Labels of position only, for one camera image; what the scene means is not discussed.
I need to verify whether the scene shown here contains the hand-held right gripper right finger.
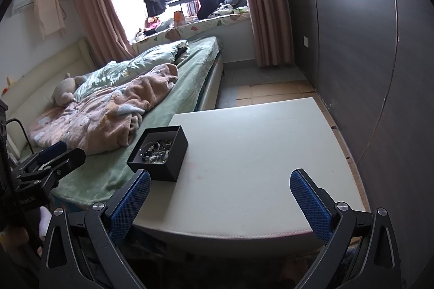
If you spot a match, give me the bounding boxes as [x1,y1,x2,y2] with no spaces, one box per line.
[289,169,402,289]

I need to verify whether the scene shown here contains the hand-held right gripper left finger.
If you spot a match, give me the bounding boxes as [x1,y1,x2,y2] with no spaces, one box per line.
[40,170,152,289]

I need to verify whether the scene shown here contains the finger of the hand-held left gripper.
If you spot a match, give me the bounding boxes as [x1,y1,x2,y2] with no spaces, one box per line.
[34,141,68,163]
[44,148,86,180]

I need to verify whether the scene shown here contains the black jewelry box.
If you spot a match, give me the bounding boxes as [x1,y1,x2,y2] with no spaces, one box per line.
[126,125,189,182]

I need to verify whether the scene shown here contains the silver bangle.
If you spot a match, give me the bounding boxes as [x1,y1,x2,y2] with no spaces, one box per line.
[141,138,161,152]

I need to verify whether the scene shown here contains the black bead bracelet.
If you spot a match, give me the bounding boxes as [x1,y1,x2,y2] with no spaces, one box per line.
[159,139,175,155]

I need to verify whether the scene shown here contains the pink fleece blanket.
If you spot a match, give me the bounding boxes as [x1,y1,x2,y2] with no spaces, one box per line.
[27,63,180,156]

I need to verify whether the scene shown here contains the grey plush toy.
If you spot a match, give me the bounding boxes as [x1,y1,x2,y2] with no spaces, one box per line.
[51,72,88,106]

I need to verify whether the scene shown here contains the cardboard floor sheets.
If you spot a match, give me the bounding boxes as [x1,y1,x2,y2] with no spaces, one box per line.
[235,79,371,205]

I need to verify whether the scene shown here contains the green floral quilt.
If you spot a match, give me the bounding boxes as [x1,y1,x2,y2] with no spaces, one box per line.
[73,40,190,104]

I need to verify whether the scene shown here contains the bed with green sheet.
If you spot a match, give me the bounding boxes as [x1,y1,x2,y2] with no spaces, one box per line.
[7,36,225,208]

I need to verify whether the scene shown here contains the beige towel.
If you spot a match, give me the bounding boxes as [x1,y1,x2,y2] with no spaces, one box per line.
[31,0,66,39]

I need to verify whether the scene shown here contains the pink curtain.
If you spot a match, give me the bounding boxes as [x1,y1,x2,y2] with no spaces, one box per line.
[68,0,138,65]
[231,0,295,68]

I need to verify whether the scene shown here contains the white air conditioner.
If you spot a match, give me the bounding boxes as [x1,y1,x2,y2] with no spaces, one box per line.
[11,0,35,17]

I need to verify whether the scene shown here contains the pink plush toy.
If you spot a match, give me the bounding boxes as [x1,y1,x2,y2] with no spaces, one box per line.
[144,17,161,32]

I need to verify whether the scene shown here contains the floral window seat cushion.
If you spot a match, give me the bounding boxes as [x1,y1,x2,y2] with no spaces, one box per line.
[132,6,250,54]

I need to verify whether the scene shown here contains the dark cloth pile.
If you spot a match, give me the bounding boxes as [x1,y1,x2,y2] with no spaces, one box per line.
[197,0,228,20]

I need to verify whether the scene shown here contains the black cable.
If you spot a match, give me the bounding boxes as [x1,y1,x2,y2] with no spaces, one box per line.
[7,119,35,154]

